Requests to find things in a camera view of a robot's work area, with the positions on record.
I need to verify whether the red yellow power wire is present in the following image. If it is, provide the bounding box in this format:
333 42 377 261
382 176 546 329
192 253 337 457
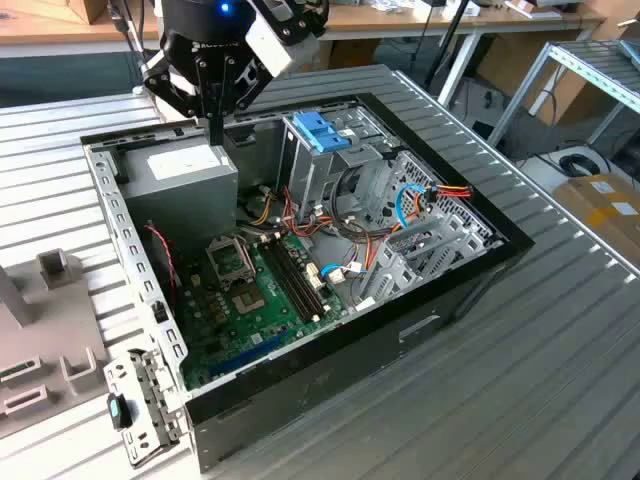
426 182 474 202

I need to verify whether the cardboard box with labels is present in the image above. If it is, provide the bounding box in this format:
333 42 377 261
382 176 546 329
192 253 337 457
552 173 640 261

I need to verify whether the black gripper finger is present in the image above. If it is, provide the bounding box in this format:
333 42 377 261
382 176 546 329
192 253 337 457
216 57 274 146
143 53 218 146

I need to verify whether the green RAM stick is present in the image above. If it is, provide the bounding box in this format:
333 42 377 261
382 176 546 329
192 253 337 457
0 358 40 381

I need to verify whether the black cable coil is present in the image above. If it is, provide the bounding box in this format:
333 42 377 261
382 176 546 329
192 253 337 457
558 153 604 177

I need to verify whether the blue expansion slot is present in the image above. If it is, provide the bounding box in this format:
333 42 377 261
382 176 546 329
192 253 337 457
207 327 290 380

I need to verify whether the metal slot bracket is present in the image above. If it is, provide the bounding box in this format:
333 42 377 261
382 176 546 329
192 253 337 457
102 347 194 470

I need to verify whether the metal socket cover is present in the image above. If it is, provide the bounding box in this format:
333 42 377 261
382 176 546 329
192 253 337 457
204 232 258 290

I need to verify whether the metal frame slat table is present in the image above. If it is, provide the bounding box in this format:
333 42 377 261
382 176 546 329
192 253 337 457
487 38 640 151

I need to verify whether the black latch blue button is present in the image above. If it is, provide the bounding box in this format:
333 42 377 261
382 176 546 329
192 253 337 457
106 392 135 432

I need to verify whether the black RAM slot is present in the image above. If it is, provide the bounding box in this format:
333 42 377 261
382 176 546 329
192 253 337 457
269 237 332 316
257 240 319 324

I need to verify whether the blue plastic drive latch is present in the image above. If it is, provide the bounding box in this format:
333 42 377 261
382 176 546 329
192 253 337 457
292 111 353 155

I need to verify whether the long blue data wire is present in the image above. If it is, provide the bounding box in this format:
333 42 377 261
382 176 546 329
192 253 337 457
394 182 432 232

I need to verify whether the wooden desk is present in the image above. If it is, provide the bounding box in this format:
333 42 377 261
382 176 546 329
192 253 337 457
299 0 609 94
0 0 164 59

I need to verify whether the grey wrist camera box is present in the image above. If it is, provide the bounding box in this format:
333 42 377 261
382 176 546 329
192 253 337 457
243 0 331 79

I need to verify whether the plain cardboard box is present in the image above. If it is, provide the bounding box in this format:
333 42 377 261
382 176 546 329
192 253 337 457
474 29 604 126

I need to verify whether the CPU socket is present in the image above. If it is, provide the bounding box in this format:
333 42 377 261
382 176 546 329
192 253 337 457
228 282 271 317

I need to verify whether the black cable with plug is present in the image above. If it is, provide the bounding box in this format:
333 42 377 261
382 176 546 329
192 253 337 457
110 0 151 96

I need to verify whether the brown wooden box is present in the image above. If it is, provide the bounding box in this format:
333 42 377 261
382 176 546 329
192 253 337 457
49 0 119 25

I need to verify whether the metal disk bay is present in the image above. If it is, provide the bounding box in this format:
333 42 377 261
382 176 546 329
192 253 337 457
357 214 504 314

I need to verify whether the red orange wire bundle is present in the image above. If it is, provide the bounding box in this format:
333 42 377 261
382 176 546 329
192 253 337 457
279 184 384 281

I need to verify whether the red black fan wire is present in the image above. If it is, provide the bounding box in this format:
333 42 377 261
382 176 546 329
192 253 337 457
143 223 179 292

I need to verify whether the grey parts rack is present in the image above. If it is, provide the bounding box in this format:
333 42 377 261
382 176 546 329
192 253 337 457
0 248 110 439

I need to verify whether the green motherboard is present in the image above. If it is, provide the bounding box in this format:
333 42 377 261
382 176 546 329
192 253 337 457
174 230 351 392

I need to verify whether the black open PC case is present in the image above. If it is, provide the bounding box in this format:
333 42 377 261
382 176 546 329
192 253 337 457
79 91 536 474

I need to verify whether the short blue wire white plug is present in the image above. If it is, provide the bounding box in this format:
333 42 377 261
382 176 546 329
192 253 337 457
318 260 372 287

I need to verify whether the metal drive cage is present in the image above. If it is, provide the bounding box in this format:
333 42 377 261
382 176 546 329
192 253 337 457
276 106 401 227

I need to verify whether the black tripod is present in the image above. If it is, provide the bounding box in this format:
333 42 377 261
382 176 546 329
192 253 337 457
423 0 474 94

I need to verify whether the yellow orange wire bundle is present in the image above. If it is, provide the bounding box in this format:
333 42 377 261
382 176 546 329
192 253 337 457
243 192 277 227

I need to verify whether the grey power supply unit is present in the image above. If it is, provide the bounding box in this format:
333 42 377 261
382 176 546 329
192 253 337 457
118 133 240 251

